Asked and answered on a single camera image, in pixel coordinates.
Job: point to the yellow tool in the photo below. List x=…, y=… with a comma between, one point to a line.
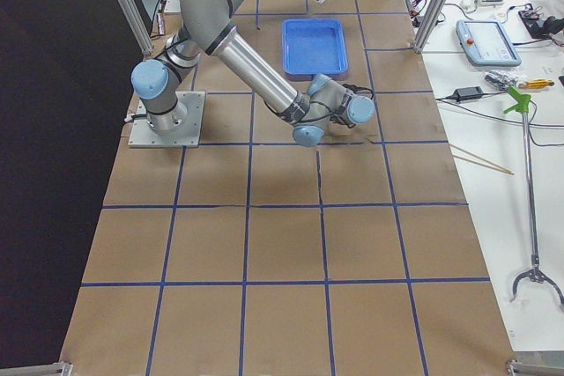
x=536, y=84

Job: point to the blue teach pendant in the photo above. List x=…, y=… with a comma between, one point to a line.
x=486, y=44

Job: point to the black power adapter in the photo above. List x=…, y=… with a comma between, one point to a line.
x=468, y=93

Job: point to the wooden chopsticks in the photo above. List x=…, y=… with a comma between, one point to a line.
x=475, y=159

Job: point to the blue plastic tray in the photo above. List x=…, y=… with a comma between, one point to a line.
x=312, y=46

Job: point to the brown paper table cover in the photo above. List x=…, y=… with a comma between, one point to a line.
x=251, y=255

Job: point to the white computer mouse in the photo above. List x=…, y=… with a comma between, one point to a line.
x=467, y=5

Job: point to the green handled reacher grabber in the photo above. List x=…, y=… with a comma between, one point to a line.
x=534, y=273

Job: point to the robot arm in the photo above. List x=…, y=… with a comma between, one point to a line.
x=207, y=28

